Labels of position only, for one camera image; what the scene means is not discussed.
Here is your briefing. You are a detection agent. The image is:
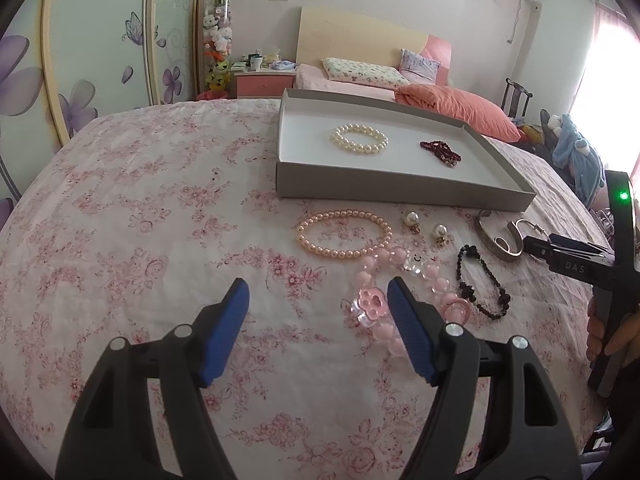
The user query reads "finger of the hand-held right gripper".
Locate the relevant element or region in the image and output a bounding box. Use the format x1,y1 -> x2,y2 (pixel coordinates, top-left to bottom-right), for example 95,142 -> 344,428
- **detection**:
545,255 -> 615,291
523,234 -> 613,261

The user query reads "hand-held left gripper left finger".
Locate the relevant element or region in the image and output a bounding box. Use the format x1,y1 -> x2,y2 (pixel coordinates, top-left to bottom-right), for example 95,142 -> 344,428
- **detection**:
54,278 -> 251,480

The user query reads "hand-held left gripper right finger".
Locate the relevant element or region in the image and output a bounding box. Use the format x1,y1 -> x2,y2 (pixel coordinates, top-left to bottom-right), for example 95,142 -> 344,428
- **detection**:
387,276 -> 583,480

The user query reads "wide silver cuff bangle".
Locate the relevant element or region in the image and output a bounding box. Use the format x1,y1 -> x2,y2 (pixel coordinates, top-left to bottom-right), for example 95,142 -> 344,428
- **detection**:
474,208 -> 532,262

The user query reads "black bead bracelet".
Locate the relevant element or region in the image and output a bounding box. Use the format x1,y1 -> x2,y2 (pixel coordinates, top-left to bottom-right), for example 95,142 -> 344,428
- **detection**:
456,244 -> 513,321

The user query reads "chunky pink bead bracelet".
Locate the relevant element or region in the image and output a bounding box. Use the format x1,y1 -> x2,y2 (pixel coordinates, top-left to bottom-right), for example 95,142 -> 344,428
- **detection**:
341,246 -> 473,358

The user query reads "pink pearl bracelet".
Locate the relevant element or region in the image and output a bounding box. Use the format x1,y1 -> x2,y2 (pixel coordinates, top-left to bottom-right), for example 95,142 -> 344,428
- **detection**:
295,209 -> 393,261

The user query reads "grey cardboard tray box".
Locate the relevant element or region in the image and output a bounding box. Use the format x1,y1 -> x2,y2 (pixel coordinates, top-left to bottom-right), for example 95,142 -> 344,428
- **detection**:
275,88 -> 537,212

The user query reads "person's right hand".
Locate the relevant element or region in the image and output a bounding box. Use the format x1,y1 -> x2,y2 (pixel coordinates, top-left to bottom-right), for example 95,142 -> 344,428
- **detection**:
586,299 -> 640,363

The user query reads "blue garment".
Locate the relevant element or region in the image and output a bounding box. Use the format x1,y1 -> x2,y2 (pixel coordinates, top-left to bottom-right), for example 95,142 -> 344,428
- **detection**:
550,114 -> 606,201

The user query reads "pink floral cloth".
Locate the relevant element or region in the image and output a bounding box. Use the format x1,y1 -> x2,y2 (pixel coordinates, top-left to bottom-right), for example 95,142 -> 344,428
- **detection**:
0,97 -> 621,480

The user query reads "dark wooden chair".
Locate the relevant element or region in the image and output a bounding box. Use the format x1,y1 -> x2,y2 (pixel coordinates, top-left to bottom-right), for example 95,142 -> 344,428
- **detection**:
501,78 -> 533,118

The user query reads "coral pink duvet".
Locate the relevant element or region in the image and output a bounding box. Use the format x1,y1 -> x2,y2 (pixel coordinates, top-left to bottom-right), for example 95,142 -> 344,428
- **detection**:
394,82 -> 522,143

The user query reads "pink curtain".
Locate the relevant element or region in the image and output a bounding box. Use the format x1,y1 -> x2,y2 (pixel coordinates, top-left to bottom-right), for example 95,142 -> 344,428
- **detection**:
592,2 -> 640,181

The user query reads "lavender pillow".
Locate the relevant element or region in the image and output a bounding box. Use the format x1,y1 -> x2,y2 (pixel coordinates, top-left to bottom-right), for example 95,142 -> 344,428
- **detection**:
399,49 -> 442,85

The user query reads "pink nightstand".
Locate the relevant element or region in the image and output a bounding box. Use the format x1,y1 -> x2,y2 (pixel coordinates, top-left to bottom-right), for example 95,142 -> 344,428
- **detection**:
234,69 -> 297,100

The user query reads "green yellow plush toy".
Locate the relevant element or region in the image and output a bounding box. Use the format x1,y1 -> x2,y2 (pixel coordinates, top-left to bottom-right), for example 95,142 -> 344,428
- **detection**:
206,60 -> 232,93

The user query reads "floral print pillow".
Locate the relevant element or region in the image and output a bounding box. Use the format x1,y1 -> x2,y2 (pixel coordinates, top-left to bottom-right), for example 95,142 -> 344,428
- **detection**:
321,56 -> 410,90

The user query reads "pink bed sheet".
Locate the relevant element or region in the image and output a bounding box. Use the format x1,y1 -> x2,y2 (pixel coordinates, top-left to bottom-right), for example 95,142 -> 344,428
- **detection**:
294,63 -> 401,103

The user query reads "clear tube of plush toys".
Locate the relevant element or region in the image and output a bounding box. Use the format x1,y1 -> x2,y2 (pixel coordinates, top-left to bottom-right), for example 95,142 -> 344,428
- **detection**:
200,0 -> 236,96

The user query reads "beige pink headboard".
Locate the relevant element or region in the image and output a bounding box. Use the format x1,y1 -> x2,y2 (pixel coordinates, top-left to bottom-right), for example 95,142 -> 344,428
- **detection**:
296,6 -> 453,86

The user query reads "flower print wardrobe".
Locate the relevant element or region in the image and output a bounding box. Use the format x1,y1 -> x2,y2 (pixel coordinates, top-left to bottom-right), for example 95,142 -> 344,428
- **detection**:
0,0 -> 206,231

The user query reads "dark red bead bracelet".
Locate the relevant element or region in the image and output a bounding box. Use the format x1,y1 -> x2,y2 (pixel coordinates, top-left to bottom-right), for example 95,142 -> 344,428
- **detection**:
419,140 -> 462,167

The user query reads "white pearl bracelet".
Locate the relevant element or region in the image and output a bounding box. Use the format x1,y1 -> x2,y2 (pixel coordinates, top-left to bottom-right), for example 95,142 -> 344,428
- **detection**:
330,123 -> 390,155

